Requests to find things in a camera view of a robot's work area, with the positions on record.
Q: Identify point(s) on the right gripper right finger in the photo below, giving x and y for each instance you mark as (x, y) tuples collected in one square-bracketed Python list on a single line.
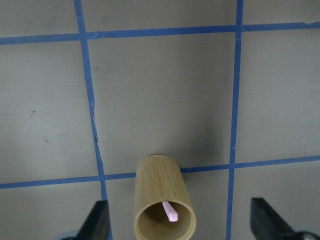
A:
[(267, 224)]

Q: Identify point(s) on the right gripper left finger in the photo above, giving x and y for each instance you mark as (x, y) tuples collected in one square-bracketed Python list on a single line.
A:
[(97, 224)]

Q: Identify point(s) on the pink chopstick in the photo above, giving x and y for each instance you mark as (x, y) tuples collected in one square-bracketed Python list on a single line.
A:
[(170, 212)]

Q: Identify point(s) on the bamboo chopstick holder cup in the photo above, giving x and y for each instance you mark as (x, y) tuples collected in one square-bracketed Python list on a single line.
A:
[(158, 179)]

